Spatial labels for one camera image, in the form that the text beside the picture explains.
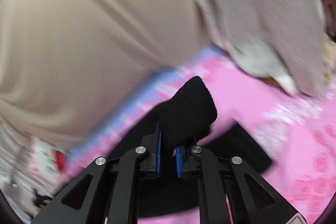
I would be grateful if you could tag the cat face pillow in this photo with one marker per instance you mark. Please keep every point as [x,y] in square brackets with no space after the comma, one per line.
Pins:
[47,161]

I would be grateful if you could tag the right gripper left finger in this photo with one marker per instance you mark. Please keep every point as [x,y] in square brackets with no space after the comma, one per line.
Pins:
[105,192]

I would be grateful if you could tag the beige curtain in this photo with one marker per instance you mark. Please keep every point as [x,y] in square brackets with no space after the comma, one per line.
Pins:
[67,64]

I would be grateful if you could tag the grey floral blanket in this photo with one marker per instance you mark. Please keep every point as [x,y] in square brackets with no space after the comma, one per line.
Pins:
[281,40]

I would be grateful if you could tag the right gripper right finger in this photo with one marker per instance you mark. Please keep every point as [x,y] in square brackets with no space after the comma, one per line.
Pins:
[228,190]

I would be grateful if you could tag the pink floral bed sheet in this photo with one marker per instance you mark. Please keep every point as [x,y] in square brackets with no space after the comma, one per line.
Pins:
[298,133]

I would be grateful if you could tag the black pants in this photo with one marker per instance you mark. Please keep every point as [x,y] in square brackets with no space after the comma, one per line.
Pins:
[184,119]

